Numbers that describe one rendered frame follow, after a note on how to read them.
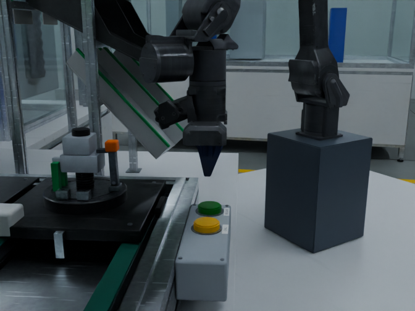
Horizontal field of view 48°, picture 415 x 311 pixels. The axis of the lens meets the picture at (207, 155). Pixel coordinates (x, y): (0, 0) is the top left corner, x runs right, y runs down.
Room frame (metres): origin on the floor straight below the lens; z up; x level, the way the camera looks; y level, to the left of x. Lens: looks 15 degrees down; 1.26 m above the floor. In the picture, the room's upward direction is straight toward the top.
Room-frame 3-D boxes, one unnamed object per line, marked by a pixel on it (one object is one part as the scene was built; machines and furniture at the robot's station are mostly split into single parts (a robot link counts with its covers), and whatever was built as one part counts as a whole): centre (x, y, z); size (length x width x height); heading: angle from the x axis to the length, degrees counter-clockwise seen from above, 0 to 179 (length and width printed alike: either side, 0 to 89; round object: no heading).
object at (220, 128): (0.73, 0.00, 1.14); 0.19 x 0.06 x 0.08; 177
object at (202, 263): (0.66, 0.00, 0.93); 0.21 x 0.07 x 0.06; 176
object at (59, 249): (0.63, 0.22, 0.95); 0.01 x 0.01 x 0.04; 86
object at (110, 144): (0.76, 0.17, 1.04); 0.04 x 0.02 x 0.08; 86
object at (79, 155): (0.76, 0.22, 1.06); 0.08 x 0.04 x 0.07; 86
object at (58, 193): (0.71, 0.23, 1.00); 0.02 x 0.01 x 0.02; 86
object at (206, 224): (0.66, 0.00, 0.96); 0.04 x 0.04 x 0.02
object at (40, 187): (0.76, 0.21, 0.96); 0.24 x 0.24 x 0.02; 86
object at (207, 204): (0.73, 0.00, 0.96); 0.04 x 0.04 x 0.02
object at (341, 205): (0.87, -0.21, 0.96); 0.14 x 0.14 x 0.20; 33
